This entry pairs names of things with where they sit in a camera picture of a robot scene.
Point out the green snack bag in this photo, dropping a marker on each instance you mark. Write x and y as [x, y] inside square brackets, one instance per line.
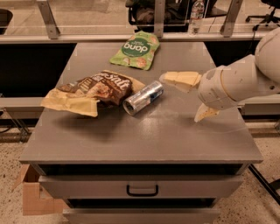
[138, 51]

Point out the black drawer handle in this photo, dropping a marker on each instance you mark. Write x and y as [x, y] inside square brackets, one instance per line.
[142, 191]

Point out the red bull can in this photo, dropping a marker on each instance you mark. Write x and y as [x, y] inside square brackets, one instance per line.
[143, 98]

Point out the grey drawer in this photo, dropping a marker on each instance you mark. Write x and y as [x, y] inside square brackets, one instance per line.
[114, 187]
[142, 216]

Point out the upper grey drawer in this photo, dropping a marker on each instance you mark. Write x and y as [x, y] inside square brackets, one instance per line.
[114, 187]

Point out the brown and cream chip bag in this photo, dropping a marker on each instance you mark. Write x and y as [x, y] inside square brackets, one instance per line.
[104, 89]

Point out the clear plastic water bottle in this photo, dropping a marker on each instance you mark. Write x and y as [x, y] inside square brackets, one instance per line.
[197, 14]

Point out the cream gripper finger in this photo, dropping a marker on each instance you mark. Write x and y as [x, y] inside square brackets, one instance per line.
[204, 111]
[183, 81]

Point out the cardboard box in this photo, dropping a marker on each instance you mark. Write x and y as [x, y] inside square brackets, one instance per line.
[36, 199]

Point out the grey drawer cabinet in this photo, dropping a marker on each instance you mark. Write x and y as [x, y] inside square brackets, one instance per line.
[162, 139]

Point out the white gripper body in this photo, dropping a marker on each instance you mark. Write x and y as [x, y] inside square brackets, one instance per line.
[210, 87]

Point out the lower grey drawer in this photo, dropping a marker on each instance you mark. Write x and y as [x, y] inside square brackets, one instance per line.
[142, 216]

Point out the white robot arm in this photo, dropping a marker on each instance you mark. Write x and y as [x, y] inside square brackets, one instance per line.
[257, 74]

